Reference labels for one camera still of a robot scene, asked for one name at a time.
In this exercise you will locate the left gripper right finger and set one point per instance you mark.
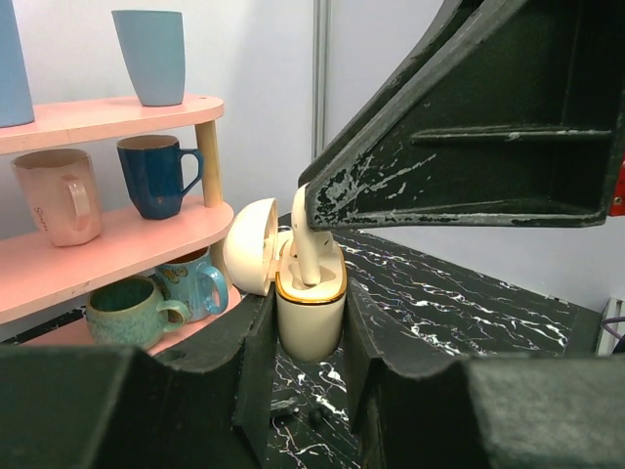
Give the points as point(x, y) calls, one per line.
point(414, 406)

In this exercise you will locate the dark blue ceramic mug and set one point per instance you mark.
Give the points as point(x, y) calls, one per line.
point(152, 168)

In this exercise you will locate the light blue butterfly mug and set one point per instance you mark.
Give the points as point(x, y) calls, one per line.
point(193, 280)

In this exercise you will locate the aluminium frame rail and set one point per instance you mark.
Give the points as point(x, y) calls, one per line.
point(322, 10)

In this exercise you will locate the pink three-tier wooden shelf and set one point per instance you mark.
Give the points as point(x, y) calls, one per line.
point(41, 275)

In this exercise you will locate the large blue plastic cup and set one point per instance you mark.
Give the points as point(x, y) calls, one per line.
point(16, 103)

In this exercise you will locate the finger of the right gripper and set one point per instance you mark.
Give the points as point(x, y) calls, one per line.
point(505, 113)

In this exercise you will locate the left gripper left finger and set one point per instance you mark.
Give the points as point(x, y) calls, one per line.
point(204, 403)

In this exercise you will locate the cream earbud charging case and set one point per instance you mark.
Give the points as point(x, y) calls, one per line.
point(263, 261)

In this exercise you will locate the white earbud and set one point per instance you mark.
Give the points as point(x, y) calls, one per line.
point(310, 245)

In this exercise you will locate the small blue plastic cup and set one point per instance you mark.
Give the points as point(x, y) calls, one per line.
point(153, 48)

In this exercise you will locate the pink ceramic mug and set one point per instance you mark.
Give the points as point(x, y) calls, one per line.
point(60, 188)

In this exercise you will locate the green speckled ceramic mug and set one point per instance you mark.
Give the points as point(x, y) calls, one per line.
point(133, 311)

